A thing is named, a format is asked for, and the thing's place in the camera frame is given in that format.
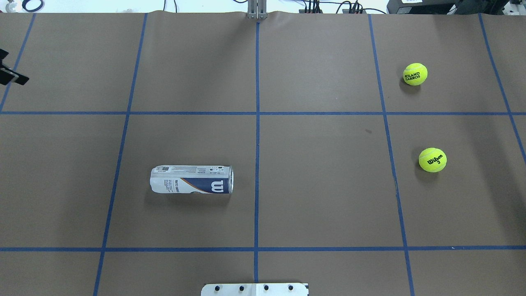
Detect white blue tennis ball can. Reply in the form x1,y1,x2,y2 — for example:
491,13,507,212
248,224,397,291
150,165,234,194

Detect Roland Garros tennis ball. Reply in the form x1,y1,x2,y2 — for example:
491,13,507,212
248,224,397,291
403,62,428,86

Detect Wilson tennis ball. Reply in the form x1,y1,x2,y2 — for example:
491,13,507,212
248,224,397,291
418,147,448,173

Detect aluminium frame post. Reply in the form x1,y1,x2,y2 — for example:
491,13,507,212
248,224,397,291
247,0,268,20

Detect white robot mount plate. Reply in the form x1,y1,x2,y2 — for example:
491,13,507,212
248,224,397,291
201,282,309,296

